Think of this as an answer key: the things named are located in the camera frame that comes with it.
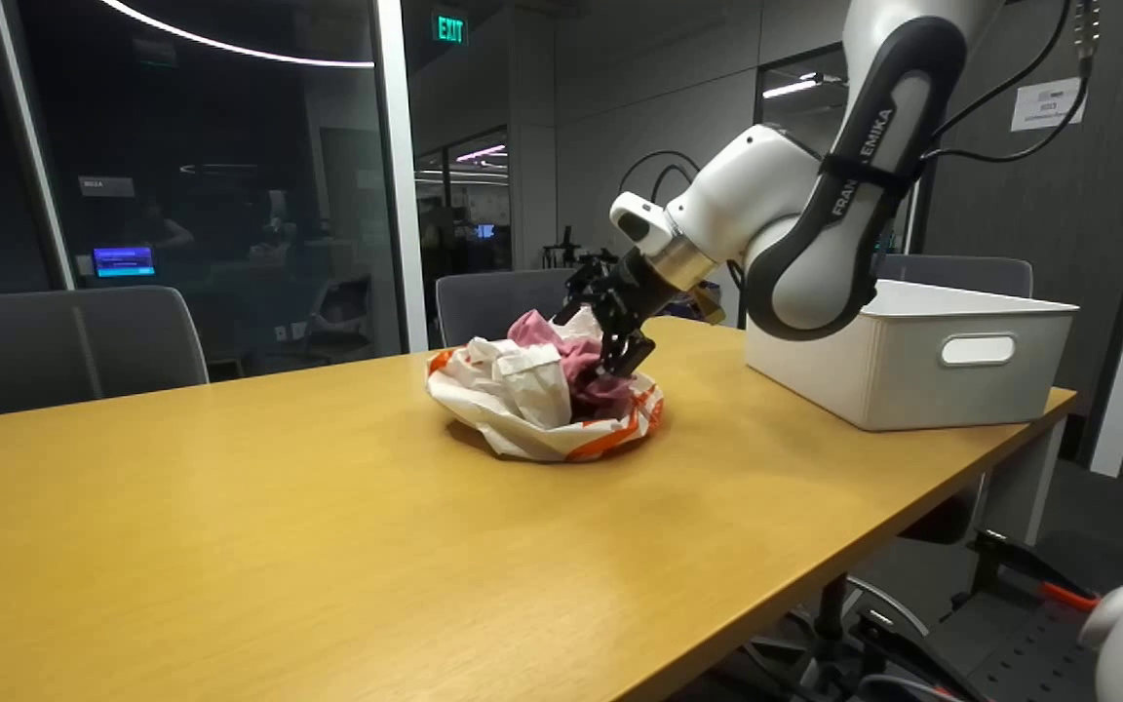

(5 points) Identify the grey office chair right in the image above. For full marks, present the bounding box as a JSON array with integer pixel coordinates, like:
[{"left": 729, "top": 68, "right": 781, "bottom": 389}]
[{"left": 878, "top": 254, "right": 1032, "bottom": 296}]

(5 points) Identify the grey chair far left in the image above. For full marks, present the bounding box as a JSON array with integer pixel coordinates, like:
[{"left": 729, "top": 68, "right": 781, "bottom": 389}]
[{"left": 0, "top": 285, "right": 209, "bottom": 413}]

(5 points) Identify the white plastic storage bin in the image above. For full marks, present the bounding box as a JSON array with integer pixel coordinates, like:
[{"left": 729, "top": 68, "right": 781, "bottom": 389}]
[{"left": 748, "top": 283, "right": 1076, "bottom": 430}]

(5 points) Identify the orange handled tool on floor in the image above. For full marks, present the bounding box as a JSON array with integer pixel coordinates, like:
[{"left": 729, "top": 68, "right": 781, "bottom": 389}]
[{"left": 971, "top": 531, "right": 1095, "bottom": 613}]

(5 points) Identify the white orange carrier bag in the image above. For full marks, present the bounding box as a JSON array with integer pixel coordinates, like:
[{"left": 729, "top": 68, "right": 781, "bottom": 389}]
[{"left": 426, "top": 335, "right": 664, "bottom": 463}]

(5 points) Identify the blue lit monitor screen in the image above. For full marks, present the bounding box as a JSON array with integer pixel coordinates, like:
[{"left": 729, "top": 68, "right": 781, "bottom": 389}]
[{"left": 92, "top": 245, "right": 156, "bottom": 283}]

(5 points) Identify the paper sign on wall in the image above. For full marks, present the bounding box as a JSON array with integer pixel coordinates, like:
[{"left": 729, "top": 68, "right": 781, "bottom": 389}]
[{"left": 1008, "top": 79, "right": 1089, "bottom": 133}]

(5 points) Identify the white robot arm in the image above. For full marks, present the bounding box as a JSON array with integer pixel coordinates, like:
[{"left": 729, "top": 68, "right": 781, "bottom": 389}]
[{"left": 556, "top": 0, "right": 998, "bottom": 375}]

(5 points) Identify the pink shirt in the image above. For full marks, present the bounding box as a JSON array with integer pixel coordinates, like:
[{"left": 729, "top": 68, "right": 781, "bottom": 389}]
[{"left": 507, "top": 306, "right": 631, "bottom": 420}]

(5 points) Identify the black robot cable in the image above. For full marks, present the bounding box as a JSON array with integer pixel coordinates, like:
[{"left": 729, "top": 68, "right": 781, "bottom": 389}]
[{"left": 915, "top": 0, "right": 1102, "bottom": 173}]

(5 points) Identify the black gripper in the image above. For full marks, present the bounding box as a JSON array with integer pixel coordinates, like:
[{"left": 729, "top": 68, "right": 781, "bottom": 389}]
[{"left": 555, "top": 251, "right": 673, "bottom": 379}]

